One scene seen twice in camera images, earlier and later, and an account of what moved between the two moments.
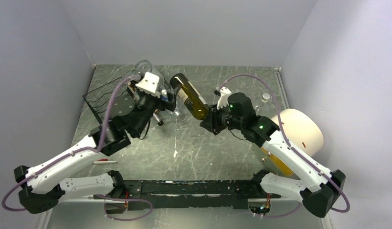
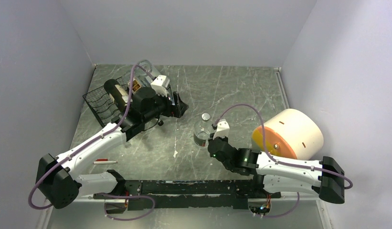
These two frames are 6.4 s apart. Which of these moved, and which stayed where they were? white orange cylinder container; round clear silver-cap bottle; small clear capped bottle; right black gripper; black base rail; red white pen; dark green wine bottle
Moved: dark green wine bottle; small clear capped bottle; right black gripper
Stayed: round clear silver-cap bottle; red white pen; black base rail; white orange cylinder container
